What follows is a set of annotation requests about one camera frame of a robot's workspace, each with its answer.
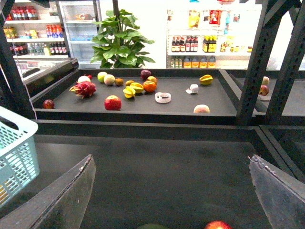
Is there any green apple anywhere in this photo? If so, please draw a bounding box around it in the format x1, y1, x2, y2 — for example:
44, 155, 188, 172
97, 72, 107, 83

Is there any small red plum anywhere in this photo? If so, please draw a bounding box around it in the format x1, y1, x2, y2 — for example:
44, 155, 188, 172
43, 99, 55, 109

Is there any white tape roll far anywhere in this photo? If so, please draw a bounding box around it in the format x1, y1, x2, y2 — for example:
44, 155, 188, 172
185, 84, 199, 94

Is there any brown yellow small fruit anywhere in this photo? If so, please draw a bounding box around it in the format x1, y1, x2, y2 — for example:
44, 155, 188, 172
125, 80, 134, 86

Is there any pink dragon fruit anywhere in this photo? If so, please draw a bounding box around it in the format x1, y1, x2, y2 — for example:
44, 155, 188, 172
69, 81, 96, 98

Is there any pale round melon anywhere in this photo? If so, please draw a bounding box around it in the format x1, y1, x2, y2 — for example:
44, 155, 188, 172
103, 74, 115, 86

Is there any right condiment shelf unit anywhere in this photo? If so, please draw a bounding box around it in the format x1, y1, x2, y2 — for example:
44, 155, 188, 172
166, 0, 262, 70

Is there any glass door refrigerator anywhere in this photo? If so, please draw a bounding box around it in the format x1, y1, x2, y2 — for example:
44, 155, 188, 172
57, 0, 101, 69

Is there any white tape roll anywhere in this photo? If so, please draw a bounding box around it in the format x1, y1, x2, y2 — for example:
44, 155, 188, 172
155, 92, 171, 104
185, 84, 199, 94

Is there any red apple neighbouring tray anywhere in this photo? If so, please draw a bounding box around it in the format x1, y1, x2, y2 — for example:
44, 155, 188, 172
259, 84, 270, 96

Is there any white round fruit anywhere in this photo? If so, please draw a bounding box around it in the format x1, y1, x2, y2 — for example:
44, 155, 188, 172
77, 75, 92, 83

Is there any red apple on lower shelf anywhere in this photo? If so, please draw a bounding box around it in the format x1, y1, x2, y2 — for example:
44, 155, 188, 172
204, 220, 232, 229

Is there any black metal shelf post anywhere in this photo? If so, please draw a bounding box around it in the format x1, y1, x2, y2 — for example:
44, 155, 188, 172
0, 0, 37, 120

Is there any black upper fruit tray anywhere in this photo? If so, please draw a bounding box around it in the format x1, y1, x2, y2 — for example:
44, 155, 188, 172
32, 69, 239, 117

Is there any red apple on upper tray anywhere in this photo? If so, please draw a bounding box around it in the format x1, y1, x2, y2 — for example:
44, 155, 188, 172
104, 95, 122, 111

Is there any black right shelf post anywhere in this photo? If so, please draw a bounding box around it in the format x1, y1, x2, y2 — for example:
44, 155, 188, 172
236, 0, 302, 125

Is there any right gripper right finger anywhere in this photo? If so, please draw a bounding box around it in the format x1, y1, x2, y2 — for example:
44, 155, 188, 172
249, 155, 305, 229

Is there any yellow starfruit behind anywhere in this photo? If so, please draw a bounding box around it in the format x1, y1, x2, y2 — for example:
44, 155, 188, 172
130, 82, 144, 94

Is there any white tape roll near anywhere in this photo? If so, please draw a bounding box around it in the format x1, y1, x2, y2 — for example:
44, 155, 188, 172
155, 92, 171, 104

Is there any yellow starfruit front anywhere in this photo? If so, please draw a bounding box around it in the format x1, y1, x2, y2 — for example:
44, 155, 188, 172
123, 86, 136, 99

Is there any green potted plant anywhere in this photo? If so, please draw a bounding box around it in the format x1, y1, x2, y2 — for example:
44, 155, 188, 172
91, 10, 155, 69

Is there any yellow starfruit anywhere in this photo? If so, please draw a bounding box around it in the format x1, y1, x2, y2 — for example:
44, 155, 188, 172
130, 82, 144, 94
199, 74, 213, 85
123, 86, 136, 99

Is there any red yellow peach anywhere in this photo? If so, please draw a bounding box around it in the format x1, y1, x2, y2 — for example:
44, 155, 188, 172
146, 76, 158, 85

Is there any orange persimmon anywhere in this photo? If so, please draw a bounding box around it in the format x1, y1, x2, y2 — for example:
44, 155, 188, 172
142, 81, 157, 93

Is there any yellow starfruit far right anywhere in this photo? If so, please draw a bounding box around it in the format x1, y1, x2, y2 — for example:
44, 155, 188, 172
199, 74, 213, 85

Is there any pale peach at tray edge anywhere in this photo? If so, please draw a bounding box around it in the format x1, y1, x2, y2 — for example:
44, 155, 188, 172
193, 104, 210, 114

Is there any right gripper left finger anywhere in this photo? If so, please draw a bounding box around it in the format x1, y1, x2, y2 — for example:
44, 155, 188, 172
0, 155, 96, 229

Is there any green avocado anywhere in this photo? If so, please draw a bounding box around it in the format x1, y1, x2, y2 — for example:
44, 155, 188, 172
137, 223, 169, 229

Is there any light blue plastic basket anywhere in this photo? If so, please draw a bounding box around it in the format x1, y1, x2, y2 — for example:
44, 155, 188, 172
0, 107, 40, 207

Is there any black far right post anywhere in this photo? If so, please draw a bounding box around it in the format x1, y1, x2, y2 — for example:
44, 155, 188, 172
265, 1, 305, 125

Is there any pale fruit neighbouring tray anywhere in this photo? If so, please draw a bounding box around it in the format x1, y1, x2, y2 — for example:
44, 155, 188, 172
262, 76, 270, 85

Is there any left drinks shelf unit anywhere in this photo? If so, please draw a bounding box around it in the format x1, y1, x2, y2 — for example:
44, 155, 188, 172
2, 2, 70, 60

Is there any brown kiwi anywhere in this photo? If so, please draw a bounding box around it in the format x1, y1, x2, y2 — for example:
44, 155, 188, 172
115, 78, 124, 86

